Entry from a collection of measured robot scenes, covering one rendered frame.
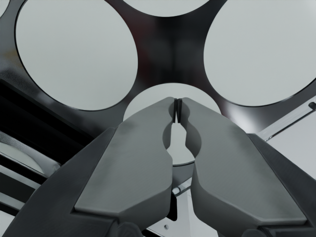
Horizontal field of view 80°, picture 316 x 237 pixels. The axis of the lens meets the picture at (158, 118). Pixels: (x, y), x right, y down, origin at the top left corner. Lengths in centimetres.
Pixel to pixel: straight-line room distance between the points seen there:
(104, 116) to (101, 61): 5
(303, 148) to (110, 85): 31
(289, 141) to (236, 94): 19
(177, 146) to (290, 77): 12
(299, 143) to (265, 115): 17
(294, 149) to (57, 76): 34
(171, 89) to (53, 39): 10
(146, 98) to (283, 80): 12
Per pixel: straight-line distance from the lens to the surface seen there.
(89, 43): 17
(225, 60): 17
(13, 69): 21
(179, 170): 23
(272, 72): 19
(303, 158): 39
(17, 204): 20
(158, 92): 17
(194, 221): 34
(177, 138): 20
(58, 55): 19
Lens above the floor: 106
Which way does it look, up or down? 58 degrees down
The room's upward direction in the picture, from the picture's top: 175 degrees counter-clockwise
